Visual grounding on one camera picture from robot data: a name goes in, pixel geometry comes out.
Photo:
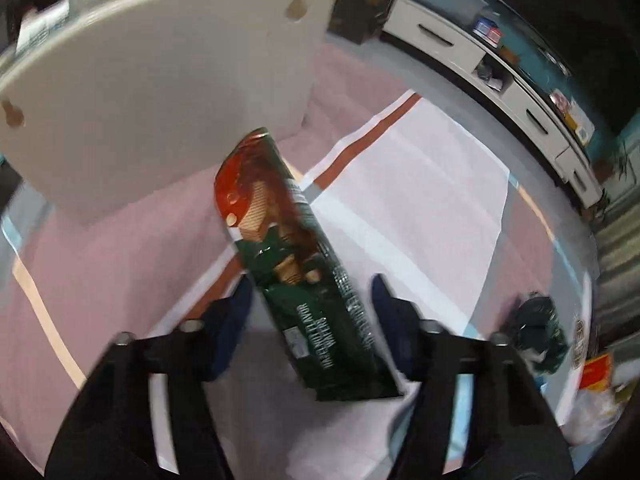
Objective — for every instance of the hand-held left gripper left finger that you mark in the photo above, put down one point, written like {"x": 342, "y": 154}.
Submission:
{"x": 231, "y": 325}

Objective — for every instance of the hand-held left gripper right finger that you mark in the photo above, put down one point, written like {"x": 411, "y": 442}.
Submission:
{"x": 387, "y": 315}

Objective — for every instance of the green wafer package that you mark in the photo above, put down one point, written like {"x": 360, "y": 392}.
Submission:
{"x": 300, "y": 285}

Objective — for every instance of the pink checked tablecloth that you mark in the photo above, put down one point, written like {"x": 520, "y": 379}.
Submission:
{"x": 425, "y": 200}

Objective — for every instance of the dark green crumpled wrapper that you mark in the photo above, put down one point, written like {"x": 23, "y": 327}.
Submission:
{"x": 542, "y": 335}

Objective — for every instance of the red snack wrapper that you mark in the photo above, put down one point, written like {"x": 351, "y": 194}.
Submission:
{"x": 597, "y": 372}

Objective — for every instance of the white crumpled plastic wrap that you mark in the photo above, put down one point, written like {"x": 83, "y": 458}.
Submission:
{"x": 592, "y": 417}

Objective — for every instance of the white television cabinet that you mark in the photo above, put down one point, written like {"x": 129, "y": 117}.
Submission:
{"x": 450, "y": 45}

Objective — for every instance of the blue and red small box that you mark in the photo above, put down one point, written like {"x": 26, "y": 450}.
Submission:
{"x": 487, "y": 30}

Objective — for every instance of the translucent storage box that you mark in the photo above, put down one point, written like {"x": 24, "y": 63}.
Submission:
{"x": 462, "y": 2}

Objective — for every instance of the black flat television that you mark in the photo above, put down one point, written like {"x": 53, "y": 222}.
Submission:
{"x": 540, "y": 5}

